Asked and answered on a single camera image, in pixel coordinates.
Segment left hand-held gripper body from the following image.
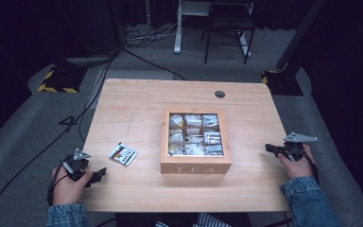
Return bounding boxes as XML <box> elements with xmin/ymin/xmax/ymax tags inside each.
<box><xmin>60</xmin><ymin>148</ymin><xmax>93</xmax><ymax>183</ymax></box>

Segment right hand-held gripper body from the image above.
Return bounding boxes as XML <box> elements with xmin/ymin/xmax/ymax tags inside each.
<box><xmin>278</xmin><ymin>131</ymin><xmax>319</xmax><ymax>163</ymax></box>

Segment colourful striped tea bag packet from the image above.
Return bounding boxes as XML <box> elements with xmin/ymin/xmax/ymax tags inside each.
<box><xmin>109</xmin><ymin>142</ymin><xmax>139</xmax><ymax>167</ymax></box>

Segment wooden tea box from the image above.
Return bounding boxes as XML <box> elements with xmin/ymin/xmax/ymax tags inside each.
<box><xmin>160</xmin><ymin>108</ymin><xmax>233</xmax><ymax>175</ymax></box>

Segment person's right hand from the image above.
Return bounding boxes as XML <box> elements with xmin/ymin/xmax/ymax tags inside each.
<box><xmin>276</xmin><ymin>143</ymin><xmax>317</xmax><ymax>181</ymax></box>

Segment person's left hand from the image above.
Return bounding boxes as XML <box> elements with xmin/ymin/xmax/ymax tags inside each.
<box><xmin>50</xmin><ymin>165</ymin><xmax>94</xmax><ymax>207</ymax></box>

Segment group of tea bags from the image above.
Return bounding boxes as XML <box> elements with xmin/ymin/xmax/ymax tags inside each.
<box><xmin>168</xmin><ymin>113</ymin><xmax>224</xmax><ymax>157</ymax></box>

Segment black stand base yellow stripes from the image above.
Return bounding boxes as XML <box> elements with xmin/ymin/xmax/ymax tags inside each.
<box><xmin>37</xmin><ymin>62</ymin><xmax>89</xmax><ymax>95</ymax></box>

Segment person's striped clothing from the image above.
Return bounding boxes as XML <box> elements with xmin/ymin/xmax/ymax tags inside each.
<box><xmin>154</xmin><ymin>212</ymin><xmax>234</xmax><ymax>227</ymax></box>

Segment black metal chair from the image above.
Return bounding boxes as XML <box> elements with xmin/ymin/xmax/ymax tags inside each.
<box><xmin>201</xmin><ymin>0</ymin><xmax>257</xmax><ymax>66</ymax></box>

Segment right hand-held gripper black cable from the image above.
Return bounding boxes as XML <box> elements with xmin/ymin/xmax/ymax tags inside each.
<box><xmin>302</xmin><ymin>150</ymin><xmax>321</xmax><ymax>186</ymax></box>

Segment hand-held gripper black cable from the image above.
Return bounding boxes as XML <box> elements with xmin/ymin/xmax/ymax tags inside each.
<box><xmin>45</xmin><ymin>161</ymin><xmax>71</xmax><ymax>207</ymax></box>
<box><xmin>302</xmin><ymin>150</ymin><xmax>321</xmax><ymax>186</ymax></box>

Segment left hand-held gripper black cable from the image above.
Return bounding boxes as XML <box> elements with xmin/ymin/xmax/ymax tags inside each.
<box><xmin>45</xmin><ymin>161</ymin><xmax>71</xmax><ymax>207</ymax></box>

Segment long black floor cable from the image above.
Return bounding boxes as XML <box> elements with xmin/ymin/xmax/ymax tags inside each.
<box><xmin>0</xmin><ymin>51</ymin><xmax>118</xmax><ymax>226</ymax></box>

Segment black slanted post with base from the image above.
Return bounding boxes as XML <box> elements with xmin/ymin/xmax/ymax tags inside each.
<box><xmin>261</xmin><ymin>0</ymin><xmax>328</xmax><ymax>96</ymax></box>

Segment bundle of floor cables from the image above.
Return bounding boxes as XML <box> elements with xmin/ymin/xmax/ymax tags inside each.
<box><xmin>121</xmin><ymin>18</ymin><xmax>179</xmax><ymax>50</ymax></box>

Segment white desk frame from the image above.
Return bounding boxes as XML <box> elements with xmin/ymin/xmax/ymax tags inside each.
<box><xmin>173</xmin><ymin>0</ymin><xmax>252</xmax><ymax>59</ymax></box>

